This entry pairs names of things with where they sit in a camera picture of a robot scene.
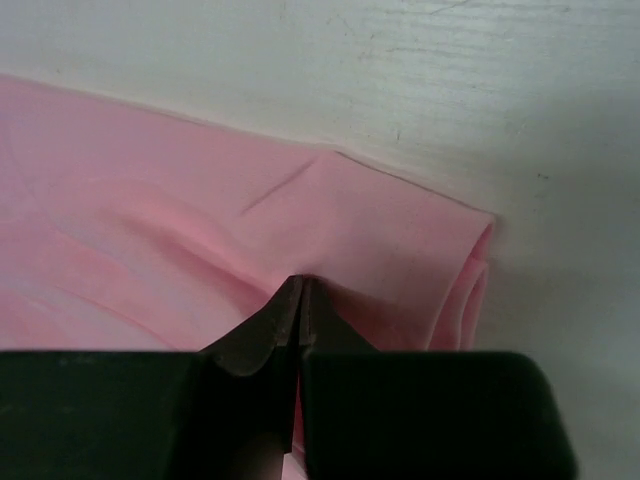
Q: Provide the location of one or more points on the pink t shirt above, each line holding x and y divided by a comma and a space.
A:
128, 230

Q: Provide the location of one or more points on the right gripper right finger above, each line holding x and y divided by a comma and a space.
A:
371, 414

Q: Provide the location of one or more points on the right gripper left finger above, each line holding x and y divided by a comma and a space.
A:
223, 412

